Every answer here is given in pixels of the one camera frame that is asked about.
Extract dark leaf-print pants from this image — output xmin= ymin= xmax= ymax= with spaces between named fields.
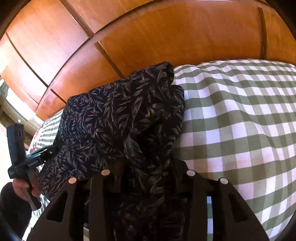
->
xmin=38 ymin=62 xmax=185 ymax=240

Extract green white checkered bedsheet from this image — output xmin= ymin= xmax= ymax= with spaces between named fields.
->
xmin=28 ymin=59 xmax=296 ymax=241

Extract person's left hand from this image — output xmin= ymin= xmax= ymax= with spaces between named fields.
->
xmin=12 ymin=169 xmax=41 ymax=202

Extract orange wooden wardrobe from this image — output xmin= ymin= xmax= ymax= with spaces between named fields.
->
xmin=1 ymin=1 xmax=295 ymax=120

